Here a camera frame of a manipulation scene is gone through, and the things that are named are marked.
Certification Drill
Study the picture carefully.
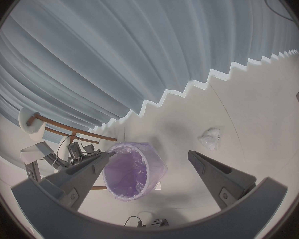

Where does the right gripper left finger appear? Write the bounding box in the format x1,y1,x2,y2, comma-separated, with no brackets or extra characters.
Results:
39,151,116,211

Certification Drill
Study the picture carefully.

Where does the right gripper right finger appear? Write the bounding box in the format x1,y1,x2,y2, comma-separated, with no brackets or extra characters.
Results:
188,150,257,211

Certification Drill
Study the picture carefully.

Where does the purple plastic bag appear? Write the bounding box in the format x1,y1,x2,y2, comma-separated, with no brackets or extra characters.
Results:
102,142,168,202

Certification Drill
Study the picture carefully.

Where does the crumpled white paper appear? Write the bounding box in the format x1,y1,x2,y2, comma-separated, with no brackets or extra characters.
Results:
198,127,221,151

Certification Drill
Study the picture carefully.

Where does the white cushioned wooden chair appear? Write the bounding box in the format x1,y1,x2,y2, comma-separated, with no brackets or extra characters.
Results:
18,108,118,191

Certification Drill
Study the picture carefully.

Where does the pale blue curtain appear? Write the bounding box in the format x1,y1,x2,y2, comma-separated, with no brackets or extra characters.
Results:
0,0,299,144

